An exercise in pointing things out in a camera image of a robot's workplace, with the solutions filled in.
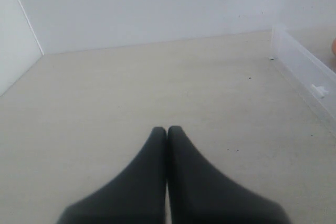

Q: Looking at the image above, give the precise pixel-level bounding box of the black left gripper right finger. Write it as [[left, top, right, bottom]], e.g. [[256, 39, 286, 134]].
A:
[[167, 126, 286, 223]]

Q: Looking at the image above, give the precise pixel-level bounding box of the clear plastic tray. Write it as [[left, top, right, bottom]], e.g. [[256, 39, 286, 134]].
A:
[[270, 25, 335, 134]]

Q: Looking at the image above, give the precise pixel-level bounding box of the brown egg back left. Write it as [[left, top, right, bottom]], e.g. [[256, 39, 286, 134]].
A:
[[331, 39, 336, 56]]

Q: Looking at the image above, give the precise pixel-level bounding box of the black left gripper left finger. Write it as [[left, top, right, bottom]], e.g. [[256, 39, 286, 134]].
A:
[[58, 127, 167, 223]]

